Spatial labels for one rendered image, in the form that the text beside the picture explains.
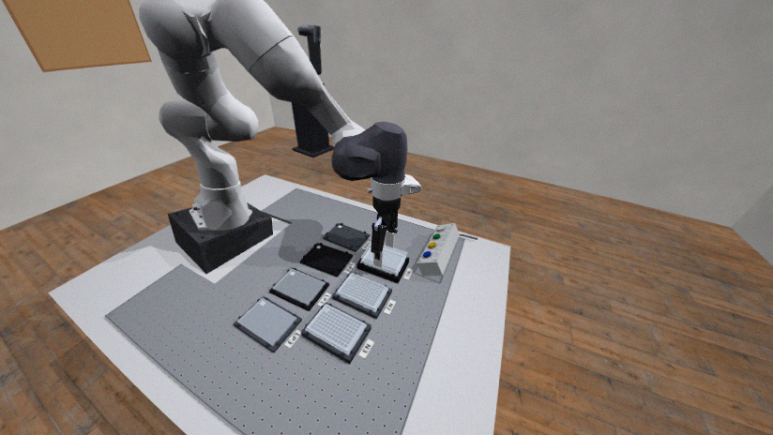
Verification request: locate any white button panel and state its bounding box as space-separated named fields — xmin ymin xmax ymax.
xmin=415 ymin=223 xmax=477 ymax=283

